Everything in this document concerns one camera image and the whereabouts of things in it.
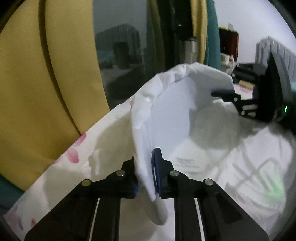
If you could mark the yellow curtain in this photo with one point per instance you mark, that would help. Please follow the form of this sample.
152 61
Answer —
200 23
27 81

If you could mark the steel tumbler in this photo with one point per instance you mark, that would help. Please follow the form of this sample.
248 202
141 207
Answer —
189 51

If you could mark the teal curtain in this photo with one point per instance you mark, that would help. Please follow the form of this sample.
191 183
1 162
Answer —
212 34
9 190

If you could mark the white shirt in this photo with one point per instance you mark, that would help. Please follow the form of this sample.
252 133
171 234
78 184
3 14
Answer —
173 111

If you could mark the dark red box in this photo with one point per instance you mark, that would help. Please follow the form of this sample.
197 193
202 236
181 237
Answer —
229 40

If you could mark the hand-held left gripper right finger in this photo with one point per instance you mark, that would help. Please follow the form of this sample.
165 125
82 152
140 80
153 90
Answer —
158 166

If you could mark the dark glass window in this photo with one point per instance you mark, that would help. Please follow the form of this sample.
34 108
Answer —
120 58

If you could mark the white printed mug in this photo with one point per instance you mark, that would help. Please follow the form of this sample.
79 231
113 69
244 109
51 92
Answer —
224 59

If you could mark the pink floral tablecloth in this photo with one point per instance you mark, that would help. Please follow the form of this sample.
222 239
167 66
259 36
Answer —
57 185

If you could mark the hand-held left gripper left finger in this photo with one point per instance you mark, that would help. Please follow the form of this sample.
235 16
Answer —
129 180

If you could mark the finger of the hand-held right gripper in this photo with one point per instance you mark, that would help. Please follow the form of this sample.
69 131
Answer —
229 96
247 71

